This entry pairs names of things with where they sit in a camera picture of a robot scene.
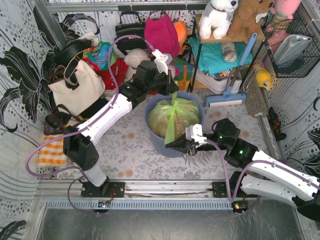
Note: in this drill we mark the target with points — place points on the orange plush toy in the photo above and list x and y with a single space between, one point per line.
181 31

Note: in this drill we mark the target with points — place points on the patterned rolled cloth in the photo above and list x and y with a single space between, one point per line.
229 51

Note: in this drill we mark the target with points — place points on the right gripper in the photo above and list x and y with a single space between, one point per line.
189 143

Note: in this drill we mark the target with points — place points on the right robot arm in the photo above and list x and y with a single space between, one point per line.
261 174

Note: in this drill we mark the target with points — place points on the teal folded towel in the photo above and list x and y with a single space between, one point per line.
211 59

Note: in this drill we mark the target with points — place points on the blue-grey trash bin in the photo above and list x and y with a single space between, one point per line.
158 142

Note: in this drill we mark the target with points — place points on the red folded cloth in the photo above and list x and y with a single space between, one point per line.
119 69

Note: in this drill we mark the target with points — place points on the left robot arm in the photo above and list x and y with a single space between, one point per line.
79 143

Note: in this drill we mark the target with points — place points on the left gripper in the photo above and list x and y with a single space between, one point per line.
166 81

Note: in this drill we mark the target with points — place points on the dark brown leather bag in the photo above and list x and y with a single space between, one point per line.
56 122

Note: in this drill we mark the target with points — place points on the cream canvas tote bag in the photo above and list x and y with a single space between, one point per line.
77 99

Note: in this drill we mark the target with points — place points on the silver foil pouch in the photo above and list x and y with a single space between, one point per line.
291 48

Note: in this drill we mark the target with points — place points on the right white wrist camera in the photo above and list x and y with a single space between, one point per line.
195 132

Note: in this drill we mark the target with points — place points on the yellow plush toy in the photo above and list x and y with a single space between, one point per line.
262 75

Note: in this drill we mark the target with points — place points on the white pink-eared plush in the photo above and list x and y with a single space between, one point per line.
174 71

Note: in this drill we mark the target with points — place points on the colourful scarf bundle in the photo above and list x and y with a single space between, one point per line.
97 56

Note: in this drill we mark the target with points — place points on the black leather handbag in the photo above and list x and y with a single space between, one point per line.
133 32

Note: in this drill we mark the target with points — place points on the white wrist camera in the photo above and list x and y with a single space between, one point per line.
195 132
162 60

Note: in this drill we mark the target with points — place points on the brown teddy bear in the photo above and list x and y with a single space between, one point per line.
248 16

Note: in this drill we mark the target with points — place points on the wooden metal shelf rack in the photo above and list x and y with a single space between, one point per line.
195 54

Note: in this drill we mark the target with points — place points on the green plastic trash bag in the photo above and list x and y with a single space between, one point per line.
170 117

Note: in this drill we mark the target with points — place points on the white fluffy plush toy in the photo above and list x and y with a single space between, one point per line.
132 60

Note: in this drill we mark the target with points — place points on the metal rod handle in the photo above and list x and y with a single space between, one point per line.
267 139

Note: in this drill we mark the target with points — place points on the black wire basket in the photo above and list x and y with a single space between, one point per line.
304 64

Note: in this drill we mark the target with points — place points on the white grey plush dog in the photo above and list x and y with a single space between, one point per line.
216 18

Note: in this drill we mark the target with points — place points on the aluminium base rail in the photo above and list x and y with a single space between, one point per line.
140 195

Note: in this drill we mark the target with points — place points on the orange checkered cloth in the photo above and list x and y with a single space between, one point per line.
52 155

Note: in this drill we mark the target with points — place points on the rainbow striped bag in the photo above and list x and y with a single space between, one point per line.
183 73

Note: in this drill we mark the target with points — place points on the magenta felt hat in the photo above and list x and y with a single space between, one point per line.
162 35

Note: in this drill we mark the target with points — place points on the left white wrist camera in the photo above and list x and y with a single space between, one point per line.
162 60

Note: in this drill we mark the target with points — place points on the pink plush toy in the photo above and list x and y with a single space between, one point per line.
282 11

